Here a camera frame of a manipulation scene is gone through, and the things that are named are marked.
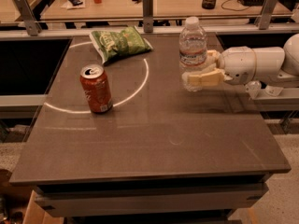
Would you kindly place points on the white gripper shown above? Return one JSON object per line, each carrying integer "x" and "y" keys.
{"x": 238, "y": 64}

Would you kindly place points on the clear plastic water bottle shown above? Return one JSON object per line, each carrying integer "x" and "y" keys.
{"x": 192, "y": 51}

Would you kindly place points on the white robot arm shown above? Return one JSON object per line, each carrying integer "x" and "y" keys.
{"x": 273, "y": 66}

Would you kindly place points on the small clear bottle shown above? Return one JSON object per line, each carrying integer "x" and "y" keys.
{"x": 253, "y": 88}
{"x": 273, "y": 91}

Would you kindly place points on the black mesh cup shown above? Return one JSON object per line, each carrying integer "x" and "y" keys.
{"x": 208, "y": 4}

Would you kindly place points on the green chip bag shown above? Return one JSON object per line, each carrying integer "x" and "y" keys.
{"x": 115, "y": 45}

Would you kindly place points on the red soda can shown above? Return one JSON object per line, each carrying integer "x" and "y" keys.
{"x": 94, "y": 82}

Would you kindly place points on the wooden background desk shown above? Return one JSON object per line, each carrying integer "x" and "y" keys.
{"x": 116, "y": 10}

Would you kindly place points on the right metal rail bracket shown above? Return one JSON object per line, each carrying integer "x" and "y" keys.
{"x": 263, "y": 20}

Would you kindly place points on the metal rail bracket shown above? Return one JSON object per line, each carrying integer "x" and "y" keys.
{"x": 32, "y": 26}
{"x": 148, "y": 16}
{"x": 263, "y": 20}

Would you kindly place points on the middle metal rail bracket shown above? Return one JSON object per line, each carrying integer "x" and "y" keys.
{"x": 148, "y": 16}

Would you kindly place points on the left metal rail bracket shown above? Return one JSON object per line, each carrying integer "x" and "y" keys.
{"x": 32, "y": 26}

